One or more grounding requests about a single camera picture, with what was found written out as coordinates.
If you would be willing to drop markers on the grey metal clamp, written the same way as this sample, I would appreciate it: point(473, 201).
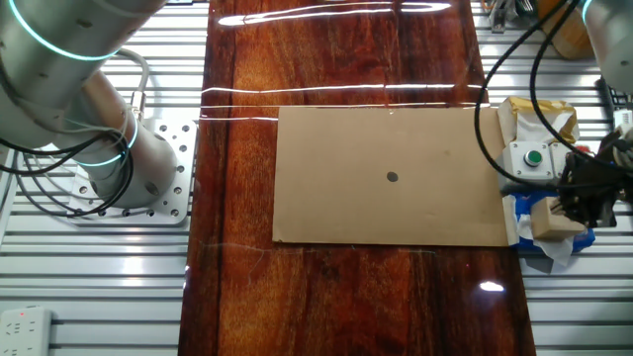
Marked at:
point(499, 17)

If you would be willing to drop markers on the black dot mark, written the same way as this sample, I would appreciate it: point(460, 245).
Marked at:
point(392, 176)

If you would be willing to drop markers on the light wooden block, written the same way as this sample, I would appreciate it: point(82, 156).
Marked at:
point(549, 222)

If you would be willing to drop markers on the glossy red wooden board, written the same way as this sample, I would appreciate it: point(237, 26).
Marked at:
point(346, 296)

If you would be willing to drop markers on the black keyboard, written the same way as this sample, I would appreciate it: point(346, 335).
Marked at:
point(610, 96)

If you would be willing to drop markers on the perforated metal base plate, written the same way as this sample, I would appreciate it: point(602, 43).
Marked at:
point(173, 148)

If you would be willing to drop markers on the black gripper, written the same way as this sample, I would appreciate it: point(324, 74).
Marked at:
point(605, 173)

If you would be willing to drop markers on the green push button box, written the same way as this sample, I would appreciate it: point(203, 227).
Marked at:
point(516, 163)

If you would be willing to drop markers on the white power strip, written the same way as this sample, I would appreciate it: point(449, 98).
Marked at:
point(25, 331)

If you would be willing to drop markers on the gold tissue pack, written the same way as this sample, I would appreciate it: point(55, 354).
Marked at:
point(524, 123)

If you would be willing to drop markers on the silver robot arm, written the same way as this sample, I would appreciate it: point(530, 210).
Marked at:
point(59, 39)

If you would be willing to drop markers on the brown cardboard sheet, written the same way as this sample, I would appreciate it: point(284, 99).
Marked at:
point(346, 198)

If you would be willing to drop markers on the brown cardboard box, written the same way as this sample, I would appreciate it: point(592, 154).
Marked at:
point(569, 34)

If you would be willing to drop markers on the blue tissue pack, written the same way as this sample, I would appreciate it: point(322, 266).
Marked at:
point(521, 203)

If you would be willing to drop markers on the silver vented camera with label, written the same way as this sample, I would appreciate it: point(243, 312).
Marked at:
point(624, 118)

